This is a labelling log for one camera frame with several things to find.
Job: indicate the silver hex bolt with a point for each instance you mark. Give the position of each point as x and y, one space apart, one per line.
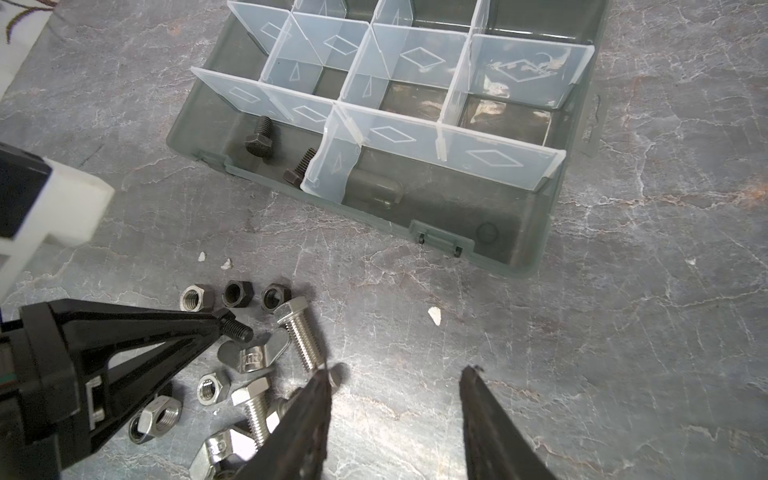
279 408
253 398
291 315

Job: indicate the large silver hex nut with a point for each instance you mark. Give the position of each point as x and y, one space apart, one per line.
156 419

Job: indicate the black hex bolt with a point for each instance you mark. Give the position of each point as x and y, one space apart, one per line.
237 329
296 175
260 143

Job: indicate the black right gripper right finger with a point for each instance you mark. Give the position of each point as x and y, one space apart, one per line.
494 447

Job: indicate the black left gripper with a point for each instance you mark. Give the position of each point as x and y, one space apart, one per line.
122 356

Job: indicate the black hex nut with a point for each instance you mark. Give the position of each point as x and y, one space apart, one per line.
237 294
274 295

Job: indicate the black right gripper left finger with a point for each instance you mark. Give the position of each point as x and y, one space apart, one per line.
297 449

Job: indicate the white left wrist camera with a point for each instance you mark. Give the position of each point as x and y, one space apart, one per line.
44 201

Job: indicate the green plastic organizer box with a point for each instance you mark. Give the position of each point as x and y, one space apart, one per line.
449 123

